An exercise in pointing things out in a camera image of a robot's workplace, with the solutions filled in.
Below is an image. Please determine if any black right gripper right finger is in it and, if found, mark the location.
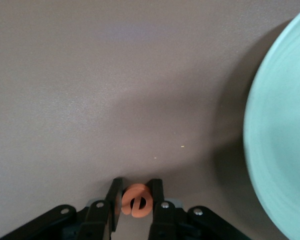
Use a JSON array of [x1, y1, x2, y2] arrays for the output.
[[147, 178, 251, 240]]

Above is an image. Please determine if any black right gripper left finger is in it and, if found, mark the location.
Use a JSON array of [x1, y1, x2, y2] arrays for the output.
[[0, 177, 124, 240]]

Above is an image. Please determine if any orange foam letter e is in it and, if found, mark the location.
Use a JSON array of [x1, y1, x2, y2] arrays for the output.
[[121, 183, 154, 219]]

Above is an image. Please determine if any brown table cover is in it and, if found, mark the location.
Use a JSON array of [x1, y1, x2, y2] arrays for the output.
[[0, 0, 300, 240]]

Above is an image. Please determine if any light green plate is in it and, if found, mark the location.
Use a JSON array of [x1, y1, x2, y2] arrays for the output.
[[242, 4, 300, 240]]

